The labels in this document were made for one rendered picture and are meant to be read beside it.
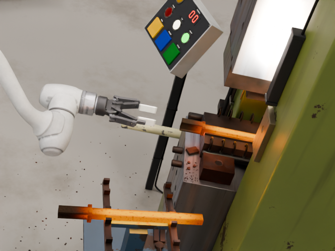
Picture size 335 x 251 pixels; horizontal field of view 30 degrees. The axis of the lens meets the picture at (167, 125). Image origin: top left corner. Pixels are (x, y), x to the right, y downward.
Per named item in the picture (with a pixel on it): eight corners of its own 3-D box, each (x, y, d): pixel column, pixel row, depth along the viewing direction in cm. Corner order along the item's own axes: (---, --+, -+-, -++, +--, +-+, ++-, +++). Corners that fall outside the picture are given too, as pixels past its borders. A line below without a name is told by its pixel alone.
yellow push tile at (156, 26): (152, 38, 280) (162, 25, 278) (146, 28, 285) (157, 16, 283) (154, 39, 281) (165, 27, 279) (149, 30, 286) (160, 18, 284)
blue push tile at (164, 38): (160, 51, 274) (170, 38, 271) (154, 41, 279) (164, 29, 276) (162, 52, 275) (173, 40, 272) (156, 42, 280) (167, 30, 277)
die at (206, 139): (199, 157, 238) (204, 141, 232) (200, 123, 253) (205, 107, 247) (303, 177, 241) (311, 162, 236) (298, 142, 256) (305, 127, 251)
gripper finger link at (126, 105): (111, 111, 236) (110, 108, 237) (138, 109, 240) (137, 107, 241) (112, 103, 234) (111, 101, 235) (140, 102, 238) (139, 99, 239)
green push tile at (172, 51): (168, 64, 267) (179, 52, 265) (162, 54, 272) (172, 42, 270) (171, 66, 268) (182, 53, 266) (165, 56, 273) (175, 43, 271)
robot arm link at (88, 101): (78, 118, 233) (93, 121, 234) (81, 100, 227) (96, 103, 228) (82, 103, 240) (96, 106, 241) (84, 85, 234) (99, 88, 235)
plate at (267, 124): (253, 161, 201) (269, 123, 190) (251, 143, 208) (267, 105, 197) (259, 162, 202) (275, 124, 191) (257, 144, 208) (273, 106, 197)
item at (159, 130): (119, 130, 287) (121, 122, 284) (121, 123, 291) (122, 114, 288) (211, 148, 291) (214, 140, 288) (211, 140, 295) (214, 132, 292)
